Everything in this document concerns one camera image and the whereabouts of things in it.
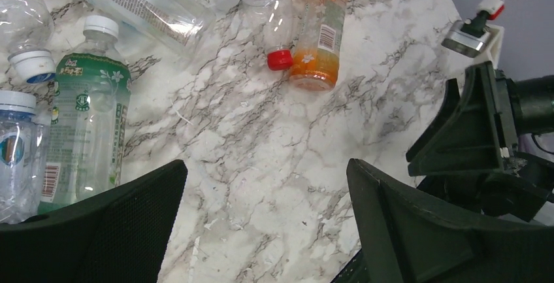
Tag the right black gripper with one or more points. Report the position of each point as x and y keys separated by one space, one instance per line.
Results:
x=471 y=155

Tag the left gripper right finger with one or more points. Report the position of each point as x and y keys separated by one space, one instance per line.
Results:
x=408 y=235

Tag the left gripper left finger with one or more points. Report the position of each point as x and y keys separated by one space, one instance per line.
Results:
x=120 y=235

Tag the green tea bottle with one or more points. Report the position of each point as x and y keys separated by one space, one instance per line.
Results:
x=92 y=90

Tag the clear bottle blue label slim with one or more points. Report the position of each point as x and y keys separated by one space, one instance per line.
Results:
x=23 y=146

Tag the orange juice bottle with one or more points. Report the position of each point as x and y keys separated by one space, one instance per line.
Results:
x=316 y=59

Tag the clear bottle red cap right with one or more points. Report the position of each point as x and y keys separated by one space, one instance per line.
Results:
x=274 y=18

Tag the clear bottle blue wrap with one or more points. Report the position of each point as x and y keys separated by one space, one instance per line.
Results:
x=26 y=28

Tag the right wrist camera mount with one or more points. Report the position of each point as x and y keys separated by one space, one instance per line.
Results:
x=477 y=38

